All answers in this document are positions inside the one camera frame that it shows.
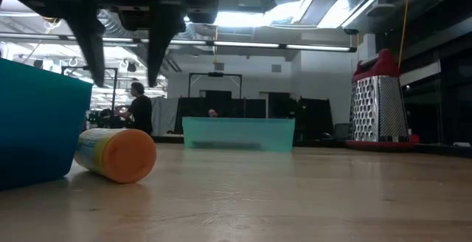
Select blue plastic bin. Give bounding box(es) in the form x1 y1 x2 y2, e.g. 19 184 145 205
0 58 94 192

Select person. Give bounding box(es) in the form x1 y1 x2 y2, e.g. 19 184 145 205
115 81 154 136

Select black background robot rig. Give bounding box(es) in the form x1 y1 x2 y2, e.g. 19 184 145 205
87 108 125 129

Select grey hanging cloth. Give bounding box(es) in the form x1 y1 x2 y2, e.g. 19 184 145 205
150 96 180 136

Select overhead LED light bar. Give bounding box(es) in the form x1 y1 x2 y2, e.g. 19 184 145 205
0 32 358 53

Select teal translucent plastic container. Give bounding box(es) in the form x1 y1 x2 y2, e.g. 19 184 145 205
181 116 296 153

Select black partition panels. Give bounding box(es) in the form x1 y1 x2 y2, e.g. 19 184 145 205
175 90 335 142

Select black metal stand frame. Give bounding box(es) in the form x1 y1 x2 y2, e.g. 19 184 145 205
60 64 119 114
187 72 243 100

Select metal box grater red handle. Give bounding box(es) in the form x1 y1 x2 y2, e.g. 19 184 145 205
345 48 422 151

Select yellow cable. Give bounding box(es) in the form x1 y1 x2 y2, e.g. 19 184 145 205
397 0 412 69

